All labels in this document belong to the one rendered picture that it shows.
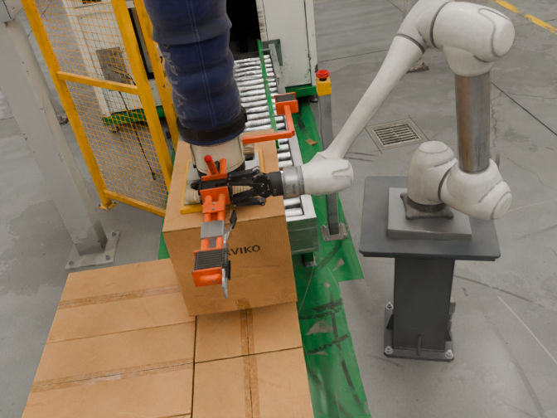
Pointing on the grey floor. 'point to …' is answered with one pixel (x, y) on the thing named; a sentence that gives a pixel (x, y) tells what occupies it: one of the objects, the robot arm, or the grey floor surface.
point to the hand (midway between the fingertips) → (216, 192)
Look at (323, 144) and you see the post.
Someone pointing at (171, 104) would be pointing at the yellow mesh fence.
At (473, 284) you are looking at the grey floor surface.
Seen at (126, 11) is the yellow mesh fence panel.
